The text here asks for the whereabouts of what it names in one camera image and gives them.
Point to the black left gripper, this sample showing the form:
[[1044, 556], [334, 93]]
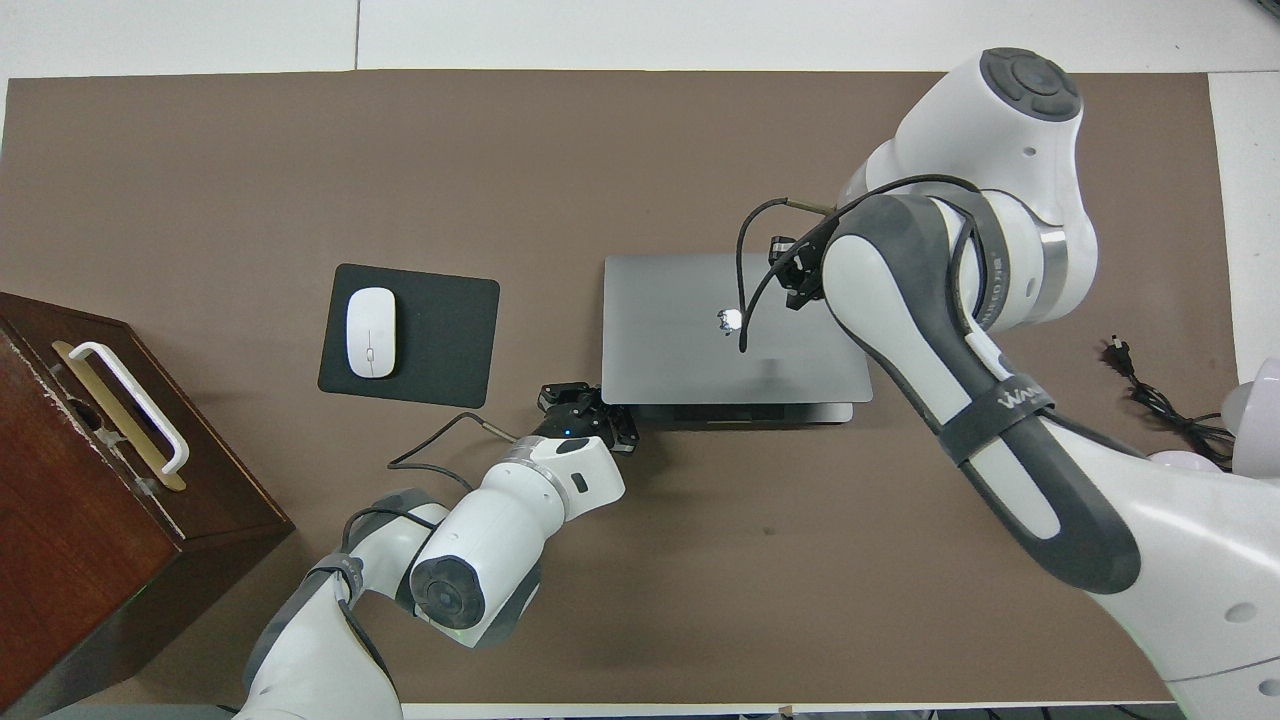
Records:
[[575, 420]]

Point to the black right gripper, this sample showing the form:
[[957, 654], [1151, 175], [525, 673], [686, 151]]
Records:
[[808, 265]]

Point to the grey aluminium laptop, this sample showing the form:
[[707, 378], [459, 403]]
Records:
[[690, 330]]

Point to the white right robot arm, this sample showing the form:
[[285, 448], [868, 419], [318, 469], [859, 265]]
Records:
[[1000, 330]]

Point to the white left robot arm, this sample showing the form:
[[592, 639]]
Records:
[[500, 540]]

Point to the black mouse pad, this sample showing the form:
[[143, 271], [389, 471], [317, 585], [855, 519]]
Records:
[[445, 340]]

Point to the brown table mat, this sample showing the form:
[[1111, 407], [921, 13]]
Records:
[[700, 580]]

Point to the white computer mouse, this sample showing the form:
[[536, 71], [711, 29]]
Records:
[[371, 332]]

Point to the white desk lamp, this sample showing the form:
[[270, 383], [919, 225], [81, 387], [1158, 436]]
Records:
[[1255, 420]]

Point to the dark brown wooden box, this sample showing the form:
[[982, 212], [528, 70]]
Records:
[[70, 520]]

